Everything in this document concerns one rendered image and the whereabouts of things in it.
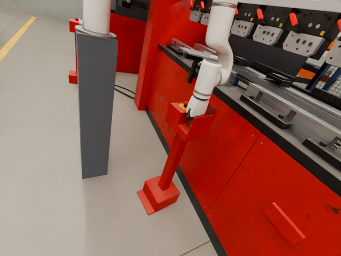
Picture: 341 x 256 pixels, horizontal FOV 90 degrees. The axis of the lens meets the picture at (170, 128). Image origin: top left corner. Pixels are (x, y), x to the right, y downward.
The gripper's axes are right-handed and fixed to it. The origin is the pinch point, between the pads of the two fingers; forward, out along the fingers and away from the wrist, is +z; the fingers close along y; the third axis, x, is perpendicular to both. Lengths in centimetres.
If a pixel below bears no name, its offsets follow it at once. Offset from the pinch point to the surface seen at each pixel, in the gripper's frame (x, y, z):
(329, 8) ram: 16, -38, -58
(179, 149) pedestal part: -2.2, 1.7, 20.9
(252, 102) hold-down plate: 9.9, -30.6, -13.5
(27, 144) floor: -92, 84, 67
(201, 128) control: 4.9, -2.1, 0.8
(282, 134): 33.0, -20.8, -11.4
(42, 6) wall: -769, 27, 43
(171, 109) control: -12.4, 6.0, -1.3
